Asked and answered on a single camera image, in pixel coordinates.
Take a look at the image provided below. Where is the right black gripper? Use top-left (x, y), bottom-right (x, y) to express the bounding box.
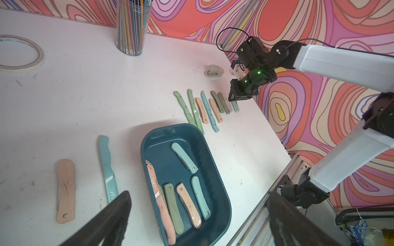
top-left (228, 69), bottom-right (277, 101)

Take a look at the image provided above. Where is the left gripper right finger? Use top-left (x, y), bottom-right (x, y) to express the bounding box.
top-left (267, 192), bottom-right (339, 246)

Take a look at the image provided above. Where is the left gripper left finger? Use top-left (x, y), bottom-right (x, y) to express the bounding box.
top-left (62, 191), bottom-right (132, 246)

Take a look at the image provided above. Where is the teal knife row end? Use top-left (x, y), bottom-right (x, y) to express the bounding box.
top-left (231, 101), bottom-right (240, 113)

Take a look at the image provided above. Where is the olive knife row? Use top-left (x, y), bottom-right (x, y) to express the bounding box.
top-left (210, 91), bottom-right (225, 113)

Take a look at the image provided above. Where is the teal knife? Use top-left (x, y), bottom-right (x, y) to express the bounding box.
top-left (98, 135), bottom-right (119, 203)
top-left (171, 142), bottom-right (199, 174)
top-left (201, 91), bottom-right (219, 133)

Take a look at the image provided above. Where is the long pink knife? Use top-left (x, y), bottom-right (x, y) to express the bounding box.
top-left (146, 161), bottom-right (176, 246)

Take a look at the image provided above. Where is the beige knife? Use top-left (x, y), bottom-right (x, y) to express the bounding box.
top-left (56, 159), bottom-right (76, 224)

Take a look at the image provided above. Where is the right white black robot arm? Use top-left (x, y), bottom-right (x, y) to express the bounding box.
top-left (228, 36), bottom-right (394, 101)

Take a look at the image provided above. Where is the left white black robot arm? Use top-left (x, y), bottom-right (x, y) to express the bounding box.
top-left (65, 93), bottom-right (394, 246)

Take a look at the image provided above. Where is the peach folded knife in tray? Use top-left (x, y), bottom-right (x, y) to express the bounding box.
top-left (176, 183), bottom-right (202, 230)

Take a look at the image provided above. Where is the dark teal storage tray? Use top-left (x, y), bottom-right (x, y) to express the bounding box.
top-left (141, 124), bottom-right (231, 246)

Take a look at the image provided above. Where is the mint folded knife in tray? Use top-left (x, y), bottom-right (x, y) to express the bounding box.
top-left (191, 176), bottom-right (211, 221)

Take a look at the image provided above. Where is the small white stapler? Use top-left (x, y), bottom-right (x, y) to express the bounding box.
top-left (204, 65), bottom-right (224, 79)

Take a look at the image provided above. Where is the clear pencil cup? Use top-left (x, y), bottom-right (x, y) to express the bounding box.
top-left (115, 1), bottom-right (152, 56)

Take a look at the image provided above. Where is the masking tape roll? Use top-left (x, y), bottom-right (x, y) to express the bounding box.
top-left (1, 34), bottom-right (45, 73)

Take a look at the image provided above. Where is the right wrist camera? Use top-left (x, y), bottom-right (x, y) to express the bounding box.
top-left (229, 60), bottom-right (247, 81)

